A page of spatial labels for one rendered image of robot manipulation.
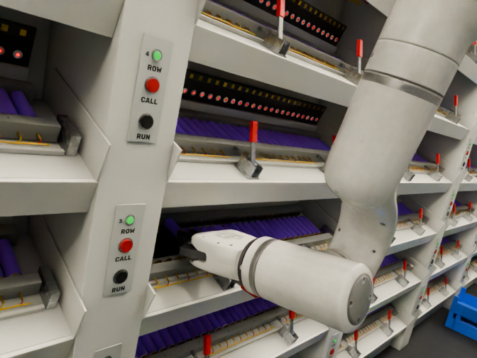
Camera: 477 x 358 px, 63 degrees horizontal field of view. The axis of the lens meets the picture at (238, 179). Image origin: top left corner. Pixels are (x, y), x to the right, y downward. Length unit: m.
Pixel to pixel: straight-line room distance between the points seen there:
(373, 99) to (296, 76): 0.25
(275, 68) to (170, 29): 0.21
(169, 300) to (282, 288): 0.20
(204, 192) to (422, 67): 0.33
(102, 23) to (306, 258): 0.36
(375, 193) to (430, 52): 0.15
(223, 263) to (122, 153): 0.21
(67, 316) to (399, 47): 0.50
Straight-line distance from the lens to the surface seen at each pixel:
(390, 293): 1.48
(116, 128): 0.47
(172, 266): 0.66
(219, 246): 0.57
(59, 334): 0.56
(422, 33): 0.45
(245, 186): 0.63
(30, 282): 0.57
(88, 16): 0.46
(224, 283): 0.70
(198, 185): 0.56
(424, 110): 0.46
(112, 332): 0.58
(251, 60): 0.59
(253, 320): 0.95
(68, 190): 0.46
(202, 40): 0.53
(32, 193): 0.45
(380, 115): 0.44
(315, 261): 0.50
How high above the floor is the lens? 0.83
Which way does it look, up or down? 11 degrees down
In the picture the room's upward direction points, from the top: 12 degrees clockwise
